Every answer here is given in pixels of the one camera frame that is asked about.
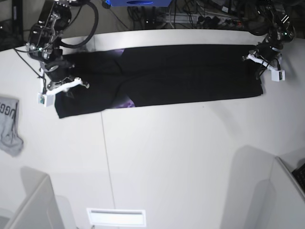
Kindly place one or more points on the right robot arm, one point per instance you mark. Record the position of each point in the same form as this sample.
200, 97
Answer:
45, 45

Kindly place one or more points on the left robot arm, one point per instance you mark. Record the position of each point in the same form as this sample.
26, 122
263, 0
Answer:
260, 17

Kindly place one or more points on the white partition panel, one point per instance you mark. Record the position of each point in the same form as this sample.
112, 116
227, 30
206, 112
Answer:
41, 208
278, 202

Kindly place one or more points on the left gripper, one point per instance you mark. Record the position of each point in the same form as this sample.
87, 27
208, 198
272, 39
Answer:
266, 55

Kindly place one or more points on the black T-shirt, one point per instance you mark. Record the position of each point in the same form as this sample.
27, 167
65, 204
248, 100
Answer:
159, 75

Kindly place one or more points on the white power strip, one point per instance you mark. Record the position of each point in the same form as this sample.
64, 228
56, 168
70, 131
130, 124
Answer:
198, 21

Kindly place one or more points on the blue box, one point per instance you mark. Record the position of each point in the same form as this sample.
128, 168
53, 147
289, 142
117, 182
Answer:
145, 3

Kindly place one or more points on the black keyboard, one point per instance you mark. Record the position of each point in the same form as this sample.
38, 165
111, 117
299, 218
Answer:
299, 175

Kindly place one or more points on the grey printed garment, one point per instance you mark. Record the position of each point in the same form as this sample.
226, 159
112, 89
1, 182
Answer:
10, 142

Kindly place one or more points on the right white partition panel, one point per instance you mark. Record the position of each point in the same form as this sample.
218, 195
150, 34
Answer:
278, 202

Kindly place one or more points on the white slotted tray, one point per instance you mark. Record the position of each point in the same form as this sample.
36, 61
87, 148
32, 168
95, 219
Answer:
117, 217

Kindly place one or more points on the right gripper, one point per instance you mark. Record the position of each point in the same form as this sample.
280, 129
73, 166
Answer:
56, 77

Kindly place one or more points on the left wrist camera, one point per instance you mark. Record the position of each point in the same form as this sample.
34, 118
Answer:
278, 75

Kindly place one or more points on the left white partition panel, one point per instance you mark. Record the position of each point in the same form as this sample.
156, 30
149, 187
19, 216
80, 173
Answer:
41, 208

